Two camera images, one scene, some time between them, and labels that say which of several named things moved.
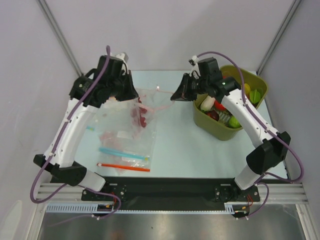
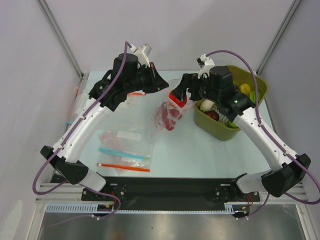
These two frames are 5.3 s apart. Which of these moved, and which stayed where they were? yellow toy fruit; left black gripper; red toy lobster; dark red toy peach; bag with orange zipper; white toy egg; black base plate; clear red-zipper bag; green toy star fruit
Moved: red toy lobster; left black gripper; clear red-zipper bag
Stayed: yellow toy fruit; dark red toy peach; green toy star fruit; white toy egg; black base plate; bag with orange zipper
